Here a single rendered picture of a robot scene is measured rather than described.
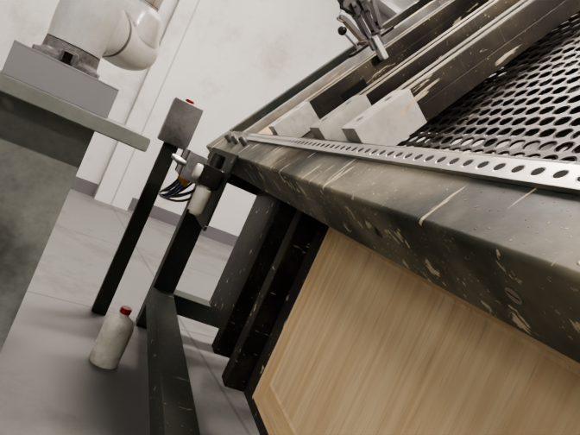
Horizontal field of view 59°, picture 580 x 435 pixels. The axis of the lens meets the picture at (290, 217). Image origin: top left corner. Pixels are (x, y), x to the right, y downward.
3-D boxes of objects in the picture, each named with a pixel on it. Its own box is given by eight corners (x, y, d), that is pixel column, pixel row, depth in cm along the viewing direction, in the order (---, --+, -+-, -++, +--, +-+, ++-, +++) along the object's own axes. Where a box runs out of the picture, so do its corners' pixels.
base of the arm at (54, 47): (28, 46, 132) (37, 26, 132) (35, 53, 153) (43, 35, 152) (98, 79, 140) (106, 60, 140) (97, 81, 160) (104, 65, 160)
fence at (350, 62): (246, 141, 196) (240, 133, 195) (435, 10, 209) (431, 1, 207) (249, 142, 192) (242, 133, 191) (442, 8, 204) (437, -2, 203)
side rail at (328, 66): (242, 151, 222) (228, 129, 219) (436, 15, 236) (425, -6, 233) (245, 152, 216) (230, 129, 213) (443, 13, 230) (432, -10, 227)
